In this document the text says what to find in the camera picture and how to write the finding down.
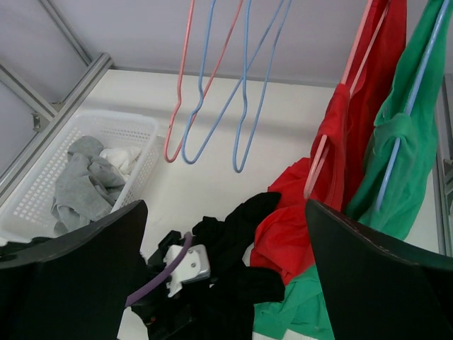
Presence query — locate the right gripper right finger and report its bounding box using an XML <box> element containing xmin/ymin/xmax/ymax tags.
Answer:
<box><xmin>305</xmin><ymin>200</ymin><xmax>452</xmax><ymax>339</ymax></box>

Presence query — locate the grey tank top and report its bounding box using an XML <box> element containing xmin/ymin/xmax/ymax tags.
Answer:
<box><xmin>51</xmin><ymin>135</ymin><xmax>125</xmax><ymax>236</ymax></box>

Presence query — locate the pink hanger with green top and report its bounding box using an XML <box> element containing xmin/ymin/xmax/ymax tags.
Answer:
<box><xmin>303</xmin><ymin>1</ymin><xmax>389</xmax><ymax>203</ymax></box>

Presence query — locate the empty blue wire hanger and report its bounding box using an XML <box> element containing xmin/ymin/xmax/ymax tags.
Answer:
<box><xmin>374</xmin><ymin>1</ymin><xmax>452</xmax><ymax>215</ymax></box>

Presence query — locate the blue hanger with grey top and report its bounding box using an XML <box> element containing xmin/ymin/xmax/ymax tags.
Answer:
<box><xmin>179</xmin><ymin>1</ymin><xmax>286</xmax><ymax>165</ymax></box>

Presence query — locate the pink wire hanger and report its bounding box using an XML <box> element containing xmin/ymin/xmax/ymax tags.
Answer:
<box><xmin>163</xmin><ymin>0</ymin><xmax>245</xmax><ymax>164</ymax></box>

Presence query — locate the green tank top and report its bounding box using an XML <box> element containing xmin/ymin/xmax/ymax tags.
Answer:
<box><xmin>253</xmin><ymin>1</ymin><xmax>452</xmax><ymax>339</ymax></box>

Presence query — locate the white tank top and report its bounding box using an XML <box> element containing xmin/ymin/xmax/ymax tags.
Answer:
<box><xmin>99</xmin><ymin>146</ymin><xmax>142</xmax><ymax>181</ymax></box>

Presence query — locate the red tank top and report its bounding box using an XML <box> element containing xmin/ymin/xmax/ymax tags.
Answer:
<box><xmin>250</xmin><ymin>1</ymin><xmax>407</xmax><ymax>285</ymax></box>

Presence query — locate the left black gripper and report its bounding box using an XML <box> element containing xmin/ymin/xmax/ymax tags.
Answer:
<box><xmin>130</xmin><ymin>231</ymin><xmax>210</xmax><ymax>339</ymax></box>

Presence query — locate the blue hanger with black top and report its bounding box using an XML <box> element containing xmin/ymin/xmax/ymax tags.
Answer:
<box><xmin>232</xmin><ymin>0</ymin><xmax>292</xmax><ymax>174</ymax></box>

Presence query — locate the black tank top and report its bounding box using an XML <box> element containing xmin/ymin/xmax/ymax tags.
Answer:
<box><xmin>157</xmin><ymin>191</ymin><xmax>287</xmax><ymax>340</ymax></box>

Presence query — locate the white plastic basket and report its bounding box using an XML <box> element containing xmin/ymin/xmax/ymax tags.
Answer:
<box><xmin>1</xmin><ymin>110</ymin><xmax>159</xmax><ymax>242</ymax></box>

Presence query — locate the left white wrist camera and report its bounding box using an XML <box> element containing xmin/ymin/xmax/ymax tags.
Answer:
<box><xmin>166</xmin><ymin>244</ymin><xmax>211</xmax><ymax>298</ymax></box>

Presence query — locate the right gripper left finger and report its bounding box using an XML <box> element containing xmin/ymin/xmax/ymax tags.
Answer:
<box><xmin>1</xmin><ymin>200</ymin><xmax>148</xmax><ymax>339</ymax></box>

